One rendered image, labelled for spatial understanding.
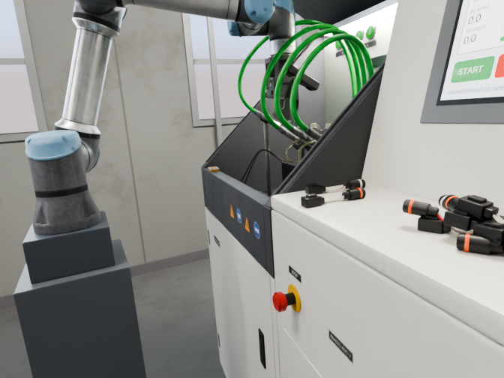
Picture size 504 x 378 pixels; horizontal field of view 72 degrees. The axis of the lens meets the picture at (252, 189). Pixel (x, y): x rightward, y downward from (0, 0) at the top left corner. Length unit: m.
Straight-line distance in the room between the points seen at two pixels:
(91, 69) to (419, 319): 0.92
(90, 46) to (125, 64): 1.61
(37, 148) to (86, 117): 0.18
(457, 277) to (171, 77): 2.48
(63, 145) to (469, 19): 0.84
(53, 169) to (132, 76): 1.80
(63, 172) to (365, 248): 0.70
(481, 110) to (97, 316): 0.88
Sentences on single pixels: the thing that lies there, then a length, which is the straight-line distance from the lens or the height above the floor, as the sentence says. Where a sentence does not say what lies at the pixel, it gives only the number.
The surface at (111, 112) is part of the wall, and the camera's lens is 2.61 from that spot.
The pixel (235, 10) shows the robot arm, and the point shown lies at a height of 1.39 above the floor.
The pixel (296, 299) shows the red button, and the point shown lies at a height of 0.80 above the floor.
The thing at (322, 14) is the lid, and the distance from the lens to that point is 1.50.
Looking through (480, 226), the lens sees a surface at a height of 1.01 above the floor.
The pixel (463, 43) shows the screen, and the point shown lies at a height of 1.23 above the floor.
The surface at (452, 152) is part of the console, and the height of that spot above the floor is 1.06.
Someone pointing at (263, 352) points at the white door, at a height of 0.55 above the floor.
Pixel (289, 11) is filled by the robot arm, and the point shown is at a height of 1.41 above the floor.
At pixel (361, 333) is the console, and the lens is 0.52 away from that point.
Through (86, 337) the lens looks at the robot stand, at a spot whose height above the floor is 0.65.
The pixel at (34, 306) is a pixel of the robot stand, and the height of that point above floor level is 0.76.
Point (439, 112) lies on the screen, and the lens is 0.69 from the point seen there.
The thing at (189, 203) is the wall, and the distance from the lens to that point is 2.77.
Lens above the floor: 1.15
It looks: 12 degrees down
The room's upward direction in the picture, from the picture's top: 4 degrees counter-clockwise
